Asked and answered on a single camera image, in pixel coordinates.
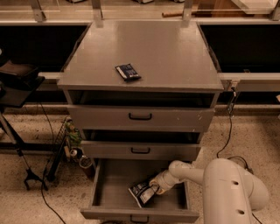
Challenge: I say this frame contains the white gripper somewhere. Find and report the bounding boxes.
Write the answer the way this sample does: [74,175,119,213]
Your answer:
[149,170,181,195]

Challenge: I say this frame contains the blue white chip bag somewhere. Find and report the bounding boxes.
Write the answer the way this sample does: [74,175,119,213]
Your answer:
[129,179,155,208]

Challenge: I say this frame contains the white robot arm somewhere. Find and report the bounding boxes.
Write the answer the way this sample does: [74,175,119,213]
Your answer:
[150,158,270,224]

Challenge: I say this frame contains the grey bottom drawer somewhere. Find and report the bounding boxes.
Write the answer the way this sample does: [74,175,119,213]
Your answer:
[80,159,200,224]

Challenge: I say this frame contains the grey drawer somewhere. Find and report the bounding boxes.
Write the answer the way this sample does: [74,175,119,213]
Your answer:
[81,130,200,161]
[67,101,214,132]
[80,159,200,224]

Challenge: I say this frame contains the grey middle drawer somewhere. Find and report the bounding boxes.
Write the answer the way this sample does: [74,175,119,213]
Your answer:
[81,130,200,161]

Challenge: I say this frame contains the green snack bag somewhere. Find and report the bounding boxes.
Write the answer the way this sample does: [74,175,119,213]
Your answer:
[65,120,82,148]

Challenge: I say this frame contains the grey drawer cabinet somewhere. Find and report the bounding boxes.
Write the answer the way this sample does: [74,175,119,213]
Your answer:
[57,19,225,176]

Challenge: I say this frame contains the grey top drawer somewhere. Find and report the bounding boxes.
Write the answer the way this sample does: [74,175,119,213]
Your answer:
[67,101,214,132]

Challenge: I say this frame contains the brown cup with lid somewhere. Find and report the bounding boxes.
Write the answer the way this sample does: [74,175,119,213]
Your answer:
[79,156,95,178]

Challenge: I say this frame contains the metal soda can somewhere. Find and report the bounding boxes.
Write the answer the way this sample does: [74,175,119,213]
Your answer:
[70,148,82,159]

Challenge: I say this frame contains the dark blue snack packet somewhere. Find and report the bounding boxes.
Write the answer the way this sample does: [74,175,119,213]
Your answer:
[115,64,141,81]

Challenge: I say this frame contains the black tripod stand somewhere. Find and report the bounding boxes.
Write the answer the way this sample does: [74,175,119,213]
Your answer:
[0,112,48,191]

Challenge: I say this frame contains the black tray on stand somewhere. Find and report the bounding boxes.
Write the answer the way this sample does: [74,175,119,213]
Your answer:
[0,60,45,108]

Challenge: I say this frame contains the black wire basket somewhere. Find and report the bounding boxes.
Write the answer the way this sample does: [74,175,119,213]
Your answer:
[44,116,71,182]

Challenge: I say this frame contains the black power cable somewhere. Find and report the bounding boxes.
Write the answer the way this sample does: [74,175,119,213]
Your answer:
[215,87,263,224]

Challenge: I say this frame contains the grey metal rail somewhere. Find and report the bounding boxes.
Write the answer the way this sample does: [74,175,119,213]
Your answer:
[219,73,280,92]

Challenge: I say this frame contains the black thin cable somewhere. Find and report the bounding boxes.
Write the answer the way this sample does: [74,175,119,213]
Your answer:
[36,101,67,224]

